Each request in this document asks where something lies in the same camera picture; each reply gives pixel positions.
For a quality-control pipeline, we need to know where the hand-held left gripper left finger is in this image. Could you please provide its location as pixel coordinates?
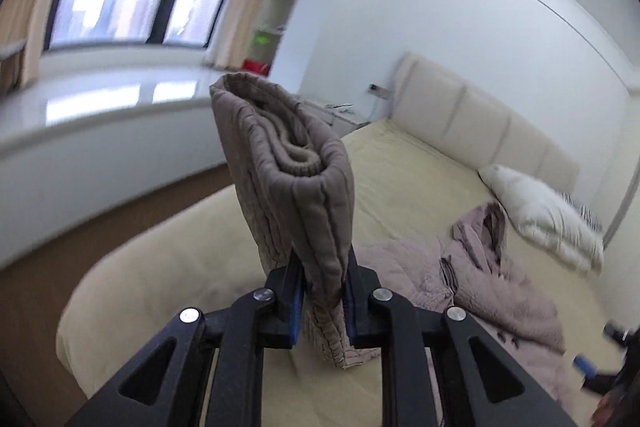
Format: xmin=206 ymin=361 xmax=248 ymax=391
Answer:
xmin=65 ymin=258 xmax=305 ymax=427

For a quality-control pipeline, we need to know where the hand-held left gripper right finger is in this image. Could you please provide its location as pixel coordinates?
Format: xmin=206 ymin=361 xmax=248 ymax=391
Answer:
xmin=344 ymin=246 xmax=581 ymax=427

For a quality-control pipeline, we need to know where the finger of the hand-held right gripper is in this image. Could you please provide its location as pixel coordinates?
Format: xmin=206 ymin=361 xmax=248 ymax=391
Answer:
xmin=572 ymin=354 xmax=602 ymax=379

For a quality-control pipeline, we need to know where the brown quilted garment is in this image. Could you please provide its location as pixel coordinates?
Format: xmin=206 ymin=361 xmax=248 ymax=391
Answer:
xmin=210 ymin=73 xmax=381 ymax=370

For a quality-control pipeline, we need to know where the mauve puffer jacket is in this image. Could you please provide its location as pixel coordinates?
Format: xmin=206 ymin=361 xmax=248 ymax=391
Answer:
xmin=357 ymin=201 xmax=583 ymax=427

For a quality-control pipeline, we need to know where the bed with cream sheet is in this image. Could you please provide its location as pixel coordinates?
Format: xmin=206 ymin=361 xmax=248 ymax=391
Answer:
xmin=55 ymin=119 xmax=616 ymax=427

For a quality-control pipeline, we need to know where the striped pillow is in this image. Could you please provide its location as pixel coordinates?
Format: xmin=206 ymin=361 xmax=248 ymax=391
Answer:
xmin=557 ymin=191 xmax=606 ymax=233

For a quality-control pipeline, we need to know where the white pillow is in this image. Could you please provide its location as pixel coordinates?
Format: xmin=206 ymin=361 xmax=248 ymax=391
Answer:
xmin=477 ymin=164 xmax=606 ymax=278

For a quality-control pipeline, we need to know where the white nightstand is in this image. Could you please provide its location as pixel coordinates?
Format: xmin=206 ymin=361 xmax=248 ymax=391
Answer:
xmin=300 ymin=99 xmax=371 ymax=138

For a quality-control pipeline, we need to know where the cream padded headboard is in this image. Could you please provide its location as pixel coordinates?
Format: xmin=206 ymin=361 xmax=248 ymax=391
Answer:
xmin=390 ymin=52 xmax=581 ymax=190

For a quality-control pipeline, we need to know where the green box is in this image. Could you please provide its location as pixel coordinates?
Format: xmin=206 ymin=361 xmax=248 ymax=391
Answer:
xmin=252 ymin=32 xmax=279 ymax=54

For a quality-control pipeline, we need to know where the white window sill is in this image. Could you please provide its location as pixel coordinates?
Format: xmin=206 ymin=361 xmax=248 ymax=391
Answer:
xmin=0 ymin=49 xmax=241 ymax=233

